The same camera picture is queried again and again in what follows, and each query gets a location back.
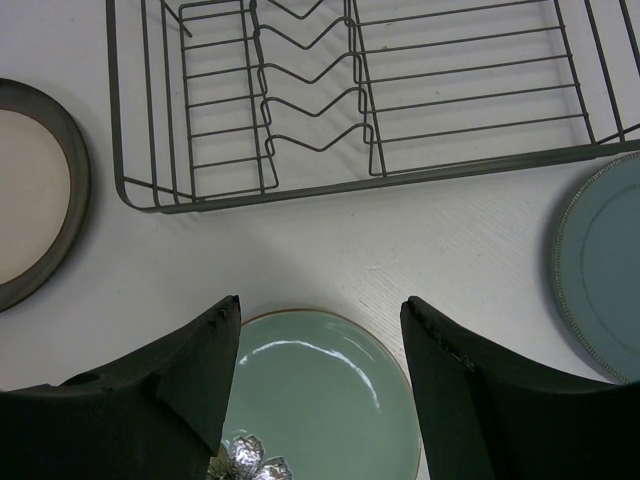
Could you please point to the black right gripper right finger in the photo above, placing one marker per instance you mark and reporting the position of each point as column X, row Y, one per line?
column 486, row 412

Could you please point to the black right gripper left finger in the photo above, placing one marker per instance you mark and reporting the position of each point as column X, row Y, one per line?
column 155, row 413

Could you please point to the green plate with flower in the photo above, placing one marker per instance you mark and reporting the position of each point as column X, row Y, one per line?
column 316, row 396

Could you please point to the blue-grey beaded rim plate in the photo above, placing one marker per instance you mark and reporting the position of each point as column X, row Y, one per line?
column 594, row 266

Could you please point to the beige plate with grey rim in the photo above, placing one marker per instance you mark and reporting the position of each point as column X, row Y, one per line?
column 46, row 183

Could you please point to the grey wire dish rack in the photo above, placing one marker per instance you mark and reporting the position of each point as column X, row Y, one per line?
column 223, row 104

